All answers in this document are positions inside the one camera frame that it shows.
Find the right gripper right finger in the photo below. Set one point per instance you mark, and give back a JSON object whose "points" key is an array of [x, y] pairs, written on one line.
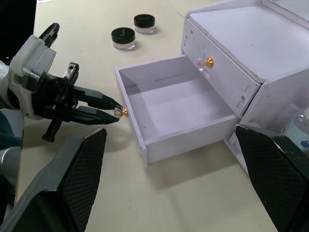
{"points": [[277, 174]]}

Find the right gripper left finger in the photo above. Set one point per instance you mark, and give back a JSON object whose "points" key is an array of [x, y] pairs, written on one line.
{"points": [[60, 188]]}

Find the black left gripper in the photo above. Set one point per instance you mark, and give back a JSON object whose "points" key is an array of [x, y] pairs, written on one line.
{"points": [[55, 96]]}

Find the black-lidded clear compact jar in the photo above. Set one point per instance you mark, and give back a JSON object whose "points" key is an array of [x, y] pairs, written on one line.
{"points": [[144, 20], [123, 35]]}

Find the white high drawer gold knob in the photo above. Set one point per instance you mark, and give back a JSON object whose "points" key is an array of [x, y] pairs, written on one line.
{"points": [[229, 84]]}

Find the white makeup organizer cabinet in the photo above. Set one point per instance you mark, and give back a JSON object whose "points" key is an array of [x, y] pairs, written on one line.
{"points": [[241, 36]]}

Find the white framed organizer mirror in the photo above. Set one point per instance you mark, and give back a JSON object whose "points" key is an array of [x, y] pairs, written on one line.
{"points": [[289, 4]]}

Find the clear liquid bottle white cap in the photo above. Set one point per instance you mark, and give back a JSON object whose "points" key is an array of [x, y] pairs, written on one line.
{"points": [[299, 130]]}

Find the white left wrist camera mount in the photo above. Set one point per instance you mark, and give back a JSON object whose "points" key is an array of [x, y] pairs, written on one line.
{"points": [[26, 55]]}

